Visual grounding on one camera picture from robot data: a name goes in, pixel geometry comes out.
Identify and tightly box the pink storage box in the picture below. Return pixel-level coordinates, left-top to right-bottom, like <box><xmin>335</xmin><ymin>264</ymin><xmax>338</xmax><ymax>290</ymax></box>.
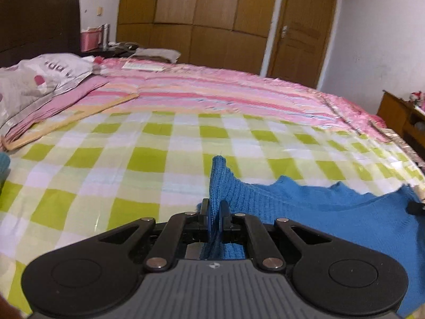
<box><xmin>80</xmin><ymin>27</ymin><xmax>102</xmax><ymax>53</ymax></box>

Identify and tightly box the dark nightstand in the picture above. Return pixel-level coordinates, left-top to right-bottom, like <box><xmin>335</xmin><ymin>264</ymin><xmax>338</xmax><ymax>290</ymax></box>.
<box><xmin>80</xmin><ymin>45</ymin><xmax>140</xmax><ymax>58</ymax></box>

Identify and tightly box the pink floral cloth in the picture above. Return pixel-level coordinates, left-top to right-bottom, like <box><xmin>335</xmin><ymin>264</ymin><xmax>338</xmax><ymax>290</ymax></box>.
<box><xmin>409</xmin><ymin>90</ymin><xmax>425</xmax><ymax>114</ymax></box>

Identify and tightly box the grey cloth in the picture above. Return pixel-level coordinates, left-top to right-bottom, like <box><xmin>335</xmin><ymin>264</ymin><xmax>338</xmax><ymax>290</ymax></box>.
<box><xmin>133</xmin><ymin>47</ymin><xmax>181</xmax><ymax>64</ymax></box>

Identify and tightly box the pink striped bed sheet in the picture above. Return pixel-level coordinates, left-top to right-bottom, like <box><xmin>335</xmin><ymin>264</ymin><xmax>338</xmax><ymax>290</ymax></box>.
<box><xmin>0</xmin><ymin>56</ymin><xmax>390</xmax><ymax>150</ymax></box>

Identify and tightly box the wooden side desk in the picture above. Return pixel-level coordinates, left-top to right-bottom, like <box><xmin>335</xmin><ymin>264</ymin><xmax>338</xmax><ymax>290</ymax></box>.
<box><xmin>377</xmin><ymin>90</ymin><xmax>425</xmax><ymax>147</ymax></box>

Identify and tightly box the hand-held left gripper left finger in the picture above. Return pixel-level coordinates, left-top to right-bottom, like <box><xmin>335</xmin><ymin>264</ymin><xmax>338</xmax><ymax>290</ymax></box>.
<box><xmin>84</xmin><ymin>198</ymin><xmax>211</xmax><ymax>272</ymax></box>

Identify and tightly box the white flat packet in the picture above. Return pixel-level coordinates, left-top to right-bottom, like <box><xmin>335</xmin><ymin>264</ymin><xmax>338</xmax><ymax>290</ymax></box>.
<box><xmin>121</xmin><ymin>59</ymin><xmax>171</xmax><ymax>73</ymax></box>

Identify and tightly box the wooden door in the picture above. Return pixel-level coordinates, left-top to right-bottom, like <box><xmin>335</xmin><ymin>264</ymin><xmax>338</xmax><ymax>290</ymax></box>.
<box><xmin>267</xmin><ymin>0</ymin><xmax>337</xmax><ymax>89</ymax></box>

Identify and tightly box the dark brown headboard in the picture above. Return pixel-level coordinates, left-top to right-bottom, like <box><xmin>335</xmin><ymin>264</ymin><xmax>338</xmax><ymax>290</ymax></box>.
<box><xmin>0</xmin><ymin>0</ymin><xmax>82</xmax><ymax>69</ymax></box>

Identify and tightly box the teal folded blanket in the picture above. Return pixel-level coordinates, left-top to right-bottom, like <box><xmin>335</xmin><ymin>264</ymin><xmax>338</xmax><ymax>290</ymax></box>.
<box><xmin>0</xmin><ymin>152</ymin><xmax>10</xmax><ymax>187</ymax></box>

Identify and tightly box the green checkered plastic sheet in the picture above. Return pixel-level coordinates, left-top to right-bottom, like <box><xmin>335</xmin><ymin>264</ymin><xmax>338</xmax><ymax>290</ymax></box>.
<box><xmin>0</xmin><ymin>110</ymin><xmax>425</xmax><ymax>316</ymax></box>

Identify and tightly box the brown patterned cloth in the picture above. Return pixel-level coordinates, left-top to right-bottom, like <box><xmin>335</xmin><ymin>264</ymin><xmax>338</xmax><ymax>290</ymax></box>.
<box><xmin>382</xmin><ymin>128</ymin><xmax>425</xmax><ymax>167</ymax></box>

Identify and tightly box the pink striped pillow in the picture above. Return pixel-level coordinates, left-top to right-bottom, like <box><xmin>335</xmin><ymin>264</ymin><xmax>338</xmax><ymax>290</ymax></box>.
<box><xmin>5</xmin><ymin>75</ymin><xmax>112</xmax><ymax>138</ymax></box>

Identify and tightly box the blue striped knit sweater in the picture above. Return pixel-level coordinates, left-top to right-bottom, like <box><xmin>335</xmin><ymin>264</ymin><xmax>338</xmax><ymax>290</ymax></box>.
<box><xmin>196</xmin><ymin>156</ymin><xmax>425</xmax><ymax>318</ymax></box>

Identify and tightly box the wooden wardrobe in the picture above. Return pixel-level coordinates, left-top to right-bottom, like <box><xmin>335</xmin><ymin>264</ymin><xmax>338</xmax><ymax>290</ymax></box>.
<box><xmin>116</xmin><ymin>0</ymin><xmax>367</xmax><ymax>75</ymax></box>

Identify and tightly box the grey pillow with pink dots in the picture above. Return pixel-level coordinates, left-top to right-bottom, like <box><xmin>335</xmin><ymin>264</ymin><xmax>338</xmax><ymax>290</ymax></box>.
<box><xmin>0</xmin><ymin>53</ymin><xmax>97</xmax><ymax>120</ymax></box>

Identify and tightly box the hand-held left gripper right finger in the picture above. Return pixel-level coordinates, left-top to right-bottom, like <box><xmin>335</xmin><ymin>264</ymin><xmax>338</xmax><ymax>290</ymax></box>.
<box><xmin>217</xmin><ymin>200</ymin><xmax>337</xmax><ymax>272</ymax></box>

